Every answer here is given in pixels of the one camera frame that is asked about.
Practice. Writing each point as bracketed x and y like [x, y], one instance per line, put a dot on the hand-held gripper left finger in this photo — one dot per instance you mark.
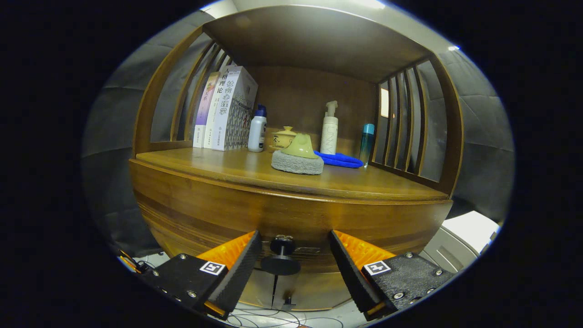
[239, 273]

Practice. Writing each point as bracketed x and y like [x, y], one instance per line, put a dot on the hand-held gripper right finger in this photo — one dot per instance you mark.
[353, 273]

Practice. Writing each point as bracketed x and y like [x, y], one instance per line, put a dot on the black drawer knob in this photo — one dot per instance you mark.
[281, 264]

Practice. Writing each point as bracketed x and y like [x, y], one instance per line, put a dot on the wooden drawer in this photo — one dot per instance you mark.
[205, 214]

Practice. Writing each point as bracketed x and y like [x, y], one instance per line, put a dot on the green grey scrub brush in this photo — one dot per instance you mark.
[296, 164]

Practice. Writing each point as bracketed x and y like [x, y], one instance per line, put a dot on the wooden countertop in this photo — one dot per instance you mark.
[227, 166]

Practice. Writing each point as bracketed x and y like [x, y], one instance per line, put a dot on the wooden cabinet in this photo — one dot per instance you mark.
[319, 41]

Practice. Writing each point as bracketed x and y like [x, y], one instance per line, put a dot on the small black door knob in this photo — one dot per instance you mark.
[288, 301]

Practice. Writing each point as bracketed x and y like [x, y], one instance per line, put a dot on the orange black tool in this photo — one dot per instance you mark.
[132, 263]

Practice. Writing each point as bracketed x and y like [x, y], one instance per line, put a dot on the blue cloth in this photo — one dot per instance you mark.
[341, 160]

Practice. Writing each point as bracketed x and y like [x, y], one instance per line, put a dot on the white grey storage unit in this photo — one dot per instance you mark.
[469, 228]

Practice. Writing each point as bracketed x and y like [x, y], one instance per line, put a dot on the teal transparent bottle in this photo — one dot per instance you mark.
[366, 146]

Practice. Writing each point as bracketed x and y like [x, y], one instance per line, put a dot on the white bottle blue cap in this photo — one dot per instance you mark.
[257, 134]

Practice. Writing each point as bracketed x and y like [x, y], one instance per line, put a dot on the white pump bottle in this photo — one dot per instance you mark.
[329, 134]

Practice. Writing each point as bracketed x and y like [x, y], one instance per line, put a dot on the yellow lidded teacup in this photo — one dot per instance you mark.
[282, 139]

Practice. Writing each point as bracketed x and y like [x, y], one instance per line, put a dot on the white patterned book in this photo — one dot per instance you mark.
[234, 114]

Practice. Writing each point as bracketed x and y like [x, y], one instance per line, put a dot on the purple book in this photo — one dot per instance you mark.
[205, 109]

